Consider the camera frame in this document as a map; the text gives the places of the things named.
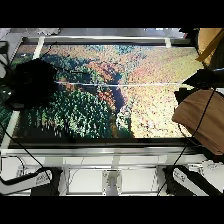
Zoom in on black cable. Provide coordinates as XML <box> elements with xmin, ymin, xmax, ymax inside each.
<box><xmin>155</xmin><ymin>88</ymin><xmax>218</xmax><ymax>197</ymax></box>
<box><xmin>0</xmin><ymin>122</ymin><xmax>47</xmax><ymax>168</ymax></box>

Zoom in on brown garment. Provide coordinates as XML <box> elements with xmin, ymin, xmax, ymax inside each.
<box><xmin>171</xmin><ymin>88</ymin><xmax>224</xmax><ymax>156</ymax></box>

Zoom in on silver frame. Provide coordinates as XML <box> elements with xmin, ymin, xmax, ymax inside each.
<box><xmin>0</xmin><ymin>27</ymin><xmax>224</xmax><ymax>197</ymax></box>

